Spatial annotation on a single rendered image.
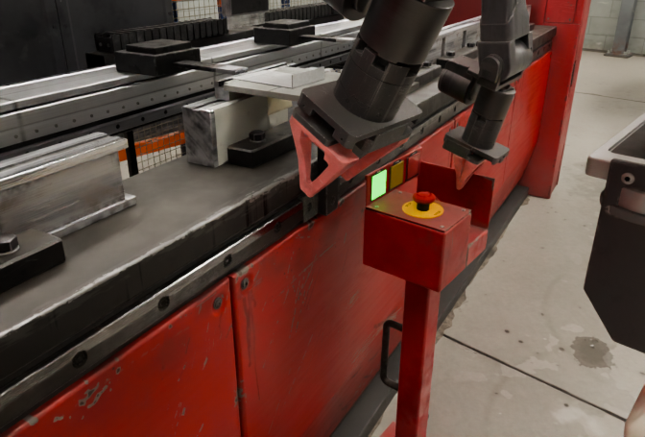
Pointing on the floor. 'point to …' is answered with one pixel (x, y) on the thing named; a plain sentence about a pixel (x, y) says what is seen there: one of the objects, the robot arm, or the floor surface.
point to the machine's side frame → (556, 117)
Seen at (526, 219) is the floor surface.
